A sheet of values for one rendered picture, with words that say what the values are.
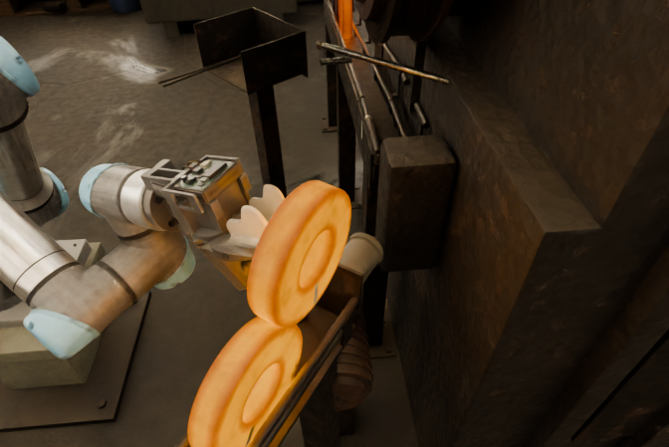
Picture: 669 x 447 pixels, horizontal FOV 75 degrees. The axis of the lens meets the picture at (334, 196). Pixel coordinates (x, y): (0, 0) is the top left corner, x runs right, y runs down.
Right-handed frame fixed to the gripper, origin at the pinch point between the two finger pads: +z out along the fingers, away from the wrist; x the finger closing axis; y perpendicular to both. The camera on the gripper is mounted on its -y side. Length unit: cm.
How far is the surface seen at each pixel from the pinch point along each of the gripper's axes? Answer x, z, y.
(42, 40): 134, -321, -2
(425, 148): 27.2, 2.0, -5.3
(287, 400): -9.2, -1.4, -15.5
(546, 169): 19.8, 19.2, -2.4
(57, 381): -15, -93, -58
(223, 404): -15.0, -1.1, -6.7
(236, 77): 62, -69, -7
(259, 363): -10.1, -1.0, -7.3
